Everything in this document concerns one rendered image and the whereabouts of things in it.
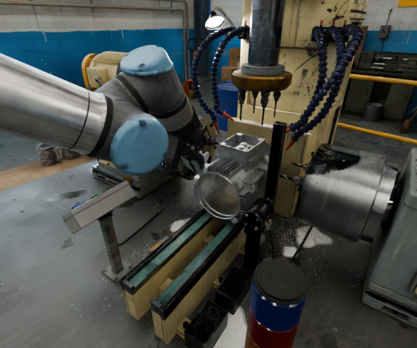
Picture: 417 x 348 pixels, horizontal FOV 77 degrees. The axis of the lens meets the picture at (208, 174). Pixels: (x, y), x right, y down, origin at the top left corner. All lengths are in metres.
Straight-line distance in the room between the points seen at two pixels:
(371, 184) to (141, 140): 0.55
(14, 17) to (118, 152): 5.80
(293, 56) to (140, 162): 0.76
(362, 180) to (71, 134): 0.63
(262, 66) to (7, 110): 0.64
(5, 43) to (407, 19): 6.68
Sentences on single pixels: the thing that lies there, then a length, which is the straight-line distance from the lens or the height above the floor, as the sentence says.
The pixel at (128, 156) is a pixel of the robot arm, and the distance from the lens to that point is 0.38.
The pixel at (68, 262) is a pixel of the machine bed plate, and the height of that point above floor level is 0.80.
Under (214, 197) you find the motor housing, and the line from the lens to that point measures 0.88.
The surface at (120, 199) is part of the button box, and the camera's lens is 0.74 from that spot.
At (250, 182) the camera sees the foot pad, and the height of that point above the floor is 1.07.
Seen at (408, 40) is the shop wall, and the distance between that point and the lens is 5.89.
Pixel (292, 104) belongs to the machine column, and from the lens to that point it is 1.05.
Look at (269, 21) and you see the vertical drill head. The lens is 0.82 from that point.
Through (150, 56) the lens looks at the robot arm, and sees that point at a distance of 0.53.
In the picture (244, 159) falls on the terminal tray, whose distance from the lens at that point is 0.78.
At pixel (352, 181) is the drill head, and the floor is 1.13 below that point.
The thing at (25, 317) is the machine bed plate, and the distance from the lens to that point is 0.91.
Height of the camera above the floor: 1.46
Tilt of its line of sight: 30 degrees down
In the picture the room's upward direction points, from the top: straight up
